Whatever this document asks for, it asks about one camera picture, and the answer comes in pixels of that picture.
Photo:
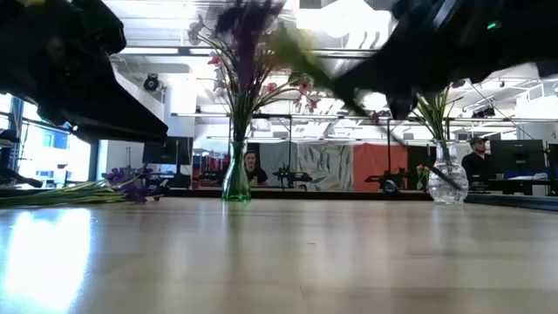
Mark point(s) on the long overhead light bar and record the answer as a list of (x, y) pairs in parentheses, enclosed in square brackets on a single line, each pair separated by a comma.
[(174, 51)]

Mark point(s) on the leaf print hanging cloth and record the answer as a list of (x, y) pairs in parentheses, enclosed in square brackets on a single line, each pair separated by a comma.
[(327, 165)]

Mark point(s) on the background black robot rig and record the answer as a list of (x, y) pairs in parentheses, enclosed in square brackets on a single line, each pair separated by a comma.
[(292, 176)]

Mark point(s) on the black aluminium table frame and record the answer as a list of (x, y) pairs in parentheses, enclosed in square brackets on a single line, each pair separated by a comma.
[(314, 195)]

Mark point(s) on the white artificial flower bunch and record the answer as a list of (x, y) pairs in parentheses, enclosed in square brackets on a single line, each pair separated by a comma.
[(195, 30)]

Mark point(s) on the clear glass vase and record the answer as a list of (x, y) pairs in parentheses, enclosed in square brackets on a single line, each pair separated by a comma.
[(447, 187)]

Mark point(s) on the person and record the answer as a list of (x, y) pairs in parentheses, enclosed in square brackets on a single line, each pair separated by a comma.
[(477, 165), (255, 171)]

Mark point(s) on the blue table clamp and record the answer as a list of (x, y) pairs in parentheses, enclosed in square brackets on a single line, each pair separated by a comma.
[(390, 186)]

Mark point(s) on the orange hanging cloth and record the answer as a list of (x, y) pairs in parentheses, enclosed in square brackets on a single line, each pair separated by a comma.
[(375, 168)]

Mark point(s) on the green glass vase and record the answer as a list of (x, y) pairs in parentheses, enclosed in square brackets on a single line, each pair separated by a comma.
[(236, 179)]

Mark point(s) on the magenta artificial flower bunch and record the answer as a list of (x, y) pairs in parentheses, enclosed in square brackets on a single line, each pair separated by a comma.
[(433, 115)]

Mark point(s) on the black background monitor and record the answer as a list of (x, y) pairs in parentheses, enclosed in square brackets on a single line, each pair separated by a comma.
[(519, 154), (170, 150)]

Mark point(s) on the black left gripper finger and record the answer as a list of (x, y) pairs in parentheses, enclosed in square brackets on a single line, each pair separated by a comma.
[(117, 115)]

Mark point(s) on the pale violet flower bunch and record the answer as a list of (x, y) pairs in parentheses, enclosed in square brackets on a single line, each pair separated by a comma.
[(65, 194), (248, 39)]

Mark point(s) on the black ceiling spotlight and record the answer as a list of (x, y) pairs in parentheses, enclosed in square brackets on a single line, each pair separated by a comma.
[(151, 83)]

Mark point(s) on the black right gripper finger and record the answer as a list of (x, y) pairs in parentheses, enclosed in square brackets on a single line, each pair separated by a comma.
[(364, 85), (403, 104)]

